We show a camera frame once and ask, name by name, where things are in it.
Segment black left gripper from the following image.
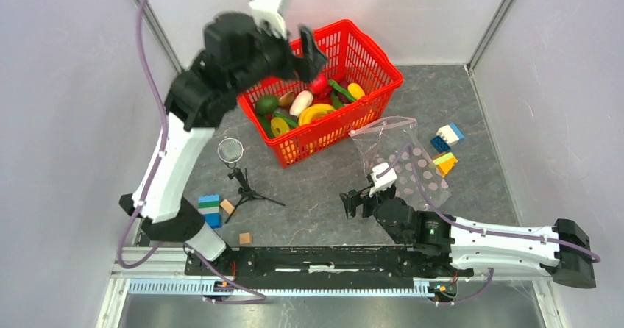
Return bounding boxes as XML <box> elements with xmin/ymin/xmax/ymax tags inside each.
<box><xmin>230</xmin><ymin>15</ymin><xmax>327</xmax><ymax>96</ymax></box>

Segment clear zip top bag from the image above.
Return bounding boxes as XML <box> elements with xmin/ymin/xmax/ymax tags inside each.
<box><xmin>349</xmin><ymin>116</ymin><xmax>451</xmax><ymax>210</ymax></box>

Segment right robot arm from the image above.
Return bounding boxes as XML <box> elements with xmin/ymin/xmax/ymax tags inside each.
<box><xmin>339</xmin><ymin>188</ymin><xmax>596</xmax><ymax>289</ymax></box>

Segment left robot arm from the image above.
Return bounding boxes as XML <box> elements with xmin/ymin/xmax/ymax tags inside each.
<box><xmin>119</xmin><ymin>12</ymin><xmax>327</xmax><ymax>275</ymax></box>

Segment red toy apple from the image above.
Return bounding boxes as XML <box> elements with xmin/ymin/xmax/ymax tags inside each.
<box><xmin>308</xmin><ymin>74</ymin><xmax>329</xmax><ymax>96</ymax></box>

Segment white toy radish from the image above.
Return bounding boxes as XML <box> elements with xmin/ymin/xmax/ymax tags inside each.
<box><xmin>289</xmin><ymin>90</ymin><xmax>314</xmax><ymax>116</ymax></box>

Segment yellow toy banana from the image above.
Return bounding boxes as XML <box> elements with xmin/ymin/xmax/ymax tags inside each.
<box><xmin>298</xmin><ymin>104</ymin><xmax>336</xmax><ymax>126</ymax></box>

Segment red plastic basket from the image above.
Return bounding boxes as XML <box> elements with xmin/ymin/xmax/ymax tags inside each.
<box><xmin>238</xmin><ymin>19</ymin><xmax>403</xmax><ymax>168</ymax></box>

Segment yellow toy lemon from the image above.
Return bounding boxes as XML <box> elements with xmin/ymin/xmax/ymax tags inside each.
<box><xmin>347</xmin><ymin>82</ymin><xmax>366</xmax><ymax>101</ymax></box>

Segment green toy avocado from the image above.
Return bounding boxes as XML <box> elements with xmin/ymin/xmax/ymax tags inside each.
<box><xmin>255</xmin><ymin>95</ymin><xmax>279</xmax><ymax>115</ymax></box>

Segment yellow toy pineapple slice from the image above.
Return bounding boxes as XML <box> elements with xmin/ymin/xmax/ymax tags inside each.
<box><xmin>270</xmin><ymin>117</ymin><xmax>291</xmax><ymax>138</ymax></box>

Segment dark blue toy block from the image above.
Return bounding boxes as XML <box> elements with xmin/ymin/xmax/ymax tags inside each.
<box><xmin>430</xmin><ymin>136</ymin><xmax>451</xmax><ymax>154</ymax></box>

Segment white blue toy block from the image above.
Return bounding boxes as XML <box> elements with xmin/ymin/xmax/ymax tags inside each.
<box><xmin>436</xmin><ymin>123</ymin><xmax>464</xmax><ymax>146</ymax></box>

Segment silver mesh microphone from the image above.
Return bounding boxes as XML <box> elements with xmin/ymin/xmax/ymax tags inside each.
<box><xmin>217</xmin><ymin>138</ymin><xmax>244</xmax><ymax>164</ymax></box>

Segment small wooden cube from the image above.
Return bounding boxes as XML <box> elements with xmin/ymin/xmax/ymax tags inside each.
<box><xmin>238</xmin><ymin>232</ymin><xmax>252</xmax><ymax>246</ymax></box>

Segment wooden block behind tripod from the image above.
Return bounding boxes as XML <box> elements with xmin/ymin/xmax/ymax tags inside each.
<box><xmin>220</xmin><ymin>199</ymin><xmax>236</xmax><ymax>215</ymax></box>

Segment blue green white block stack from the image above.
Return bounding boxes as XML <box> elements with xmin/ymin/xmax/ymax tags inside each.
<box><xmin>198</xmin><ymin>195</ymin><xmax>222</xmax><ymax>229</ymax></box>

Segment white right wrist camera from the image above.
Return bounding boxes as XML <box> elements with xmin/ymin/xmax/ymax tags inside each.
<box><xmin>369</xmin><ymin>163</ymin><xmax>397</xmax><ymax>196</ymax></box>

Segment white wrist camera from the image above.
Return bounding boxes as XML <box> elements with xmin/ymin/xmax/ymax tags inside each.
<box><xmin>369</xmin><ymin>163</ymin><xmax>397</xmax><ymax>196</ymax></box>
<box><xmin>249</xmin><ymin>0</ymin><xmax>290</xmax><ymax>40</ymax></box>

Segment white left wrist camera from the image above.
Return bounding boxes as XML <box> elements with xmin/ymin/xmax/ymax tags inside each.
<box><xmin>249</xmin><ymin>0</ymin><xmax>290</xmax><ymax>40</ymax></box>

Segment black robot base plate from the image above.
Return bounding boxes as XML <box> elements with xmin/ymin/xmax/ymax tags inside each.
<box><xmin>211</xmin><ymin>246</ymin><xmax>474</xmax><ymax>290</ymax></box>

